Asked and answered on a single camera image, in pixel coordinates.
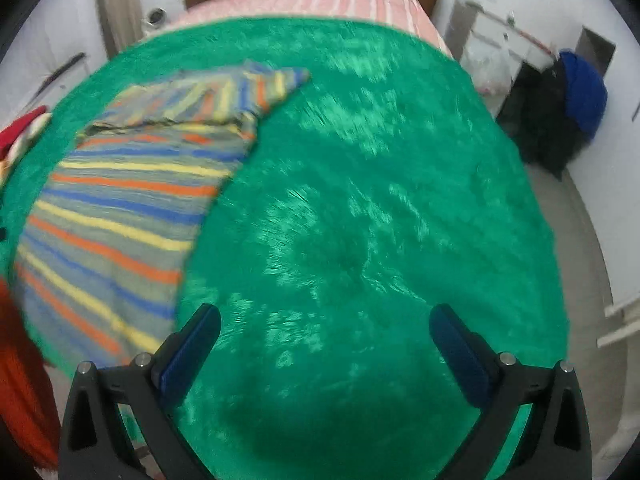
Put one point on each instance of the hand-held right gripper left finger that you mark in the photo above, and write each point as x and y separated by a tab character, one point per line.
192	352

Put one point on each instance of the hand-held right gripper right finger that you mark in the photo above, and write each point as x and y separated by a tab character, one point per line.
460	355

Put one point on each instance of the striped knit sweater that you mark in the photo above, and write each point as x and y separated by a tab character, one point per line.
115	210

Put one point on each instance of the black clothes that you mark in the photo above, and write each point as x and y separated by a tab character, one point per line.
545	125

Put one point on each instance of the orange cloth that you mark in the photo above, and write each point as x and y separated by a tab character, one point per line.
25	385

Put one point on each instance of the green blanket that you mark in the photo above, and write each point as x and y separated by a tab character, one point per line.
360	200

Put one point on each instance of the red hat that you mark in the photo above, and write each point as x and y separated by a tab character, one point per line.
20	127

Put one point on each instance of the clear plastic bag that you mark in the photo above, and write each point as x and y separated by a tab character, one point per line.
490	72

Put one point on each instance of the blue jacket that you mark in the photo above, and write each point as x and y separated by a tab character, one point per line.
582	90

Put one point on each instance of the long black object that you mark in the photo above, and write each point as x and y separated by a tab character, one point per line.
62	72

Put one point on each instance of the white desk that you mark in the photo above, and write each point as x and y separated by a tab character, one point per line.
495	30

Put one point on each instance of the small white fan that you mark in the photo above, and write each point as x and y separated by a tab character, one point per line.
155	17

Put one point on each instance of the beige curtain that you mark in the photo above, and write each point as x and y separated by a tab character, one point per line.
117	5

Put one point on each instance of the pink striped bed sheet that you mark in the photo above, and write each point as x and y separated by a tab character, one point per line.
325	0

